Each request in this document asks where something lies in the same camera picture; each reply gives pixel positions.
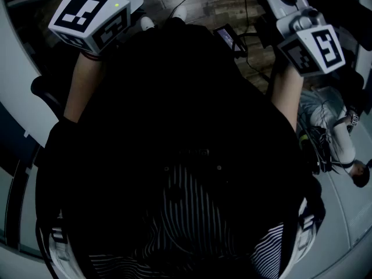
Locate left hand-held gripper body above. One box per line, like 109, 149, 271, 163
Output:
48, 0, 145, 55

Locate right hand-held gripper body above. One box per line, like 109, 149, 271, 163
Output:
276, 8, 346, 77

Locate person's right forearm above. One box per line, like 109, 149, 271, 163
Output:
270, 65, 305, 134

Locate person's left forearm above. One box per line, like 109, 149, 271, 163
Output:
63, 52, 103, 124

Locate dark red wrist band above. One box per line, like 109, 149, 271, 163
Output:
82, 51, 102, 62

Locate black power adapter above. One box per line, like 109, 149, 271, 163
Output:
254, 17, 276, 49

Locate person's white shoe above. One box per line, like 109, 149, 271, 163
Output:
172, 5, 188, 20
140, 16, 155, 31

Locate black phone with lit screen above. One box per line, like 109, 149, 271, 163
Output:
213, 23, 248, 55

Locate white panel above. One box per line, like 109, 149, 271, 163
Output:
0, 0, 59, 148

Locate person's black apron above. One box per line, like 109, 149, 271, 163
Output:
35, 18, 324, 279

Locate person's striped shirt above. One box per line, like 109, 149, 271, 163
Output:
87, 161, 286, 279

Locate black floor cable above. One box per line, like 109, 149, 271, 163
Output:
170, 0, 217, 19
242, 0, 251, 40

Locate black phone cable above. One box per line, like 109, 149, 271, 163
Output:
232, 32, 273, 83

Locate black cable bundle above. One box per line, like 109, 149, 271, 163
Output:
299, 126, 332, 174

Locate white shoulder strap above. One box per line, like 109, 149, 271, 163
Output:
290, 198, 318, 263
48, 213, 77, 276

